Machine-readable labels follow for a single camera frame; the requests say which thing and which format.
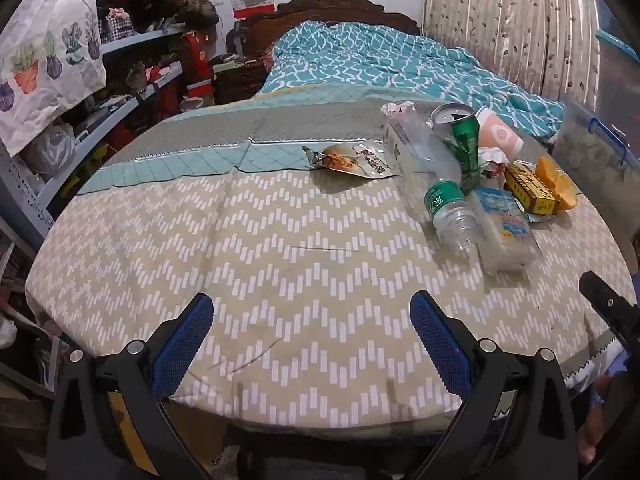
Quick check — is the leaf patterned curtain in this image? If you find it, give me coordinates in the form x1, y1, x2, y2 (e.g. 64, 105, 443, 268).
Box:
422, 0, 601, 111

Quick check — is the green drink can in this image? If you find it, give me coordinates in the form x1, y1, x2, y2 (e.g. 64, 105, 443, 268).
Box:
431, 102, 484, 192

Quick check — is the grey metal shelf rack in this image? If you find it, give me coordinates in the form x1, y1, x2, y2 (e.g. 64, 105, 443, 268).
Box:
0, 25, 186, 241

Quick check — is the brown handbag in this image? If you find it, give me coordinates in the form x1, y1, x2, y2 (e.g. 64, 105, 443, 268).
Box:
180, 0, 221, 28

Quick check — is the person's right hand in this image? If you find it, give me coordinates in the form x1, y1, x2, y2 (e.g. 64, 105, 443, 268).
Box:
577, 374, 618, 467

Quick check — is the clear storage box blue handle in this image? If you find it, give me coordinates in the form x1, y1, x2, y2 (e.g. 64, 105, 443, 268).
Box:
551, 94, 632, 213

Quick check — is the plant printed white cloth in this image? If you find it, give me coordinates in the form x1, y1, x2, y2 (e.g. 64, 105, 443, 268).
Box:
0, 0, 107, 157

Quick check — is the orange peel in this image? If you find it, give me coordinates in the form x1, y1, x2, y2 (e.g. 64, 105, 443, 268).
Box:
535, 155, 579, 212

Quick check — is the foil snack wrapper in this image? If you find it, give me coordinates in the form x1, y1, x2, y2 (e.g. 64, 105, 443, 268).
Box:
300, 142, 401, 179

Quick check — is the chevron patterned bed mat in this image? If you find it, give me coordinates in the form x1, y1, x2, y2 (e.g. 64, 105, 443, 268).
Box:
25, 82, 626, 433

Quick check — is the yellow cardboard box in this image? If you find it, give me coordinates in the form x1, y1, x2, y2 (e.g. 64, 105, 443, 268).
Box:
504, 162, 559, 216

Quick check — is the clear plastic bottle green label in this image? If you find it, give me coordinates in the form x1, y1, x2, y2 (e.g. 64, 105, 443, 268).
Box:
384, 106, 483, 257

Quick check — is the white blue plastic packet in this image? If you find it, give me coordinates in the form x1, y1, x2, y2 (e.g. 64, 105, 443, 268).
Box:
471, 186, 544, 274

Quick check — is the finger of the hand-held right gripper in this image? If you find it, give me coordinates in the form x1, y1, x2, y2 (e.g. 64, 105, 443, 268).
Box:
579, 270, 640, 357

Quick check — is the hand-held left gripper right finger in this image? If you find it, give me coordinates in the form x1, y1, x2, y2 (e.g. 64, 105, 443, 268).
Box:
409, 290, 591, 480

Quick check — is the teal patterned blanket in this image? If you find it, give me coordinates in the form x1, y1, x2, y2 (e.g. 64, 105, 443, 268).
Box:
257, 21, 566, 142

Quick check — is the pink paper cup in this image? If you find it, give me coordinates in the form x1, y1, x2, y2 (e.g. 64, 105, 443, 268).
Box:
475, 106, 526, 161

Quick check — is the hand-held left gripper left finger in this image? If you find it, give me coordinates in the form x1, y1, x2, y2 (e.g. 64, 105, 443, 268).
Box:
47, 291, 216, 480

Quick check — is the red white wrapper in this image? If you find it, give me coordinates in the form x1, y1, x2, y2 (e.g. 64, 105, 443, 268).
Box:
477, 146, 512, 181

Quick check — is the clear storage box teal rim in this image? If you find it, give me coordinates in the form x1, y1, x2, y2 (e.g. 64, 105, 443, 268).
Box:
594, 29, 640, 133

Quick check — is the carved wooden headboard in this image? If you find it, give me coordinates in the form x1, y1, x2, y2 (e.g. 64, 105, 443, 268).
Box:
235, 0, 421, 61

